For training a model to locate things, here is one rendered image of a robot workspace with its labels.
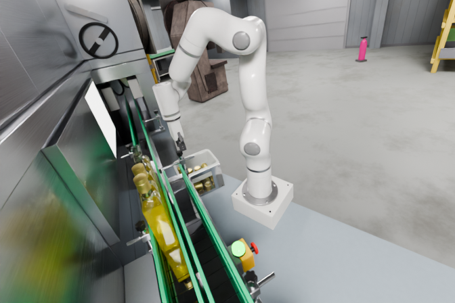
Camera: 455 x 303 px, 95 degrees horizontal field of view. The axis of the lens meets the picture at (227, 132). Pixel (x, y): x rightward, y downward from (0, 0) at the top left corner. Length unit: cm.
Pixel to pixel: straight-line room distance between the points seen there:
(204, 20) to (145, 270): 79
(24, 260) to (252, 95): 67
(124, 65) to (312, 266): 158
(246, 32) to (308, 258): 90
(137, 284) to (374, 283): 82
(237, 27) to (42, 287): 67
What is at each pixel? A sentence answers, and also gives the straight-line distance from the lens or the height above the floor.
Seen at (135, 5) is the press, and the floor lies 203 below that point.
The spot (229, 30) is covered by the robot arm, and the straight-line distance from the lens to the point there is 68.
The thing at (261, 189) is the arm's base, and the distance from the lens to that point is 105.
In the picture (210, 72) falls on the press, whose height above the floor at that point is 63.
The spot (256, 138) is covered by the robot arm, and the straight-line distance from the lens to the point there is 79.
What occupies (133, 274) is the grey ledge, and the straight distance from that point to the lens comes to 80.
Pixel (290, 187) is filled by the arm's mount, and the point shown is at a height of 85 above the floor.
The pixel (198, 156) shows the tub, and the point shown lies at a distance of 124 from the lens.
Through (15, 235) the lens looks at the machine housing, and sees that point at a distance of 44.
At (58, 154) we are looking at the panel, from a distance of 59.
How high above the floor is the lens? 167
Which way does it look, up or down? 29 degrees down
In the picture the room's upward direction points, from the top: 10 degrees counter-clockwise
